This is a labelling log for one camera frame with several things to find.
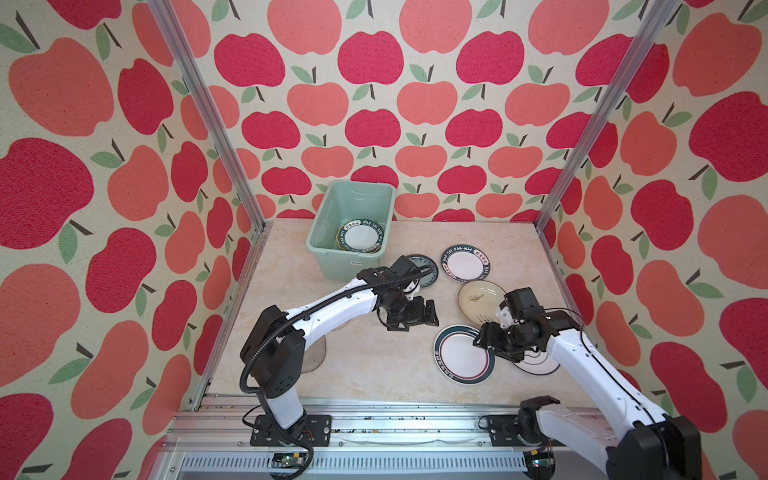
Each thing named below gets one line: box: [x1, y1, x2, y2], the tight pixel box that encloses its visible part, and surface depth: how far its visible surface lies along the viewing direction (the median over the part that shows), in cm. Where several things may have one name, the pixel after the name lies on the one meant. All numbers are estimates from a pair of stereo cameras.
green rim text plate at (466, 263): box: [441, 244, 491, 283], surface depth 111 cm
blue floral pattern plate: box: [406, 254, 439, 288], surface depth 109 cm
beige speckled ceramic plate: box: [457, 280, 506, 325], surface depth 100 cm
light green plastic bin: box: [306, 180, 396, 282], surface depth 111 cm
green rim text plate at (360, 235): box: [336, 218, 384, 253], surface depth 120 cm
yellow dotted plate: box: [336, 222, 349, 251], surface depth 117 cm
